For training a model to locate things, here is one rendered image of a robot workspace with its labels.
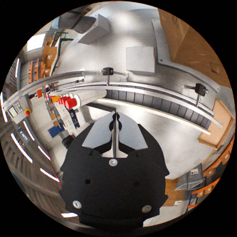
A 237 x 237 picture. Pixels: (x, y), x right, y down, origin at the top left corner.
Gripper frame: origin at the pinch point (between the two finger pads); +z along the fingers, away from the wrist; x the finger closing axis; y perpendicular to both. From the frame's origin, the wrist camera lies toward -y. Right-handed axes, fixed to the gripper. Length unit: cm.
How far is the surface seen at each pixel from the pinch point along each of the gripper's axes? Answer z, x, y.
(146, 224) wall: -284, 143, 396
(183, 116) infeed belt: 5.8, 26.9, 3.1
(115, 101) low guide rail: 17.8, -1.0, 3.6
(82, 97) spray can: 11.8, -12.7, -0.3
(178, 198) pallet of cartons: -122, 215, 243
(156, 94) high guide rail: 5.8, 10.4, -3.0
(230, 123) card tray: -17, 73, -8
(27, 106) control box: 5, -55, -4
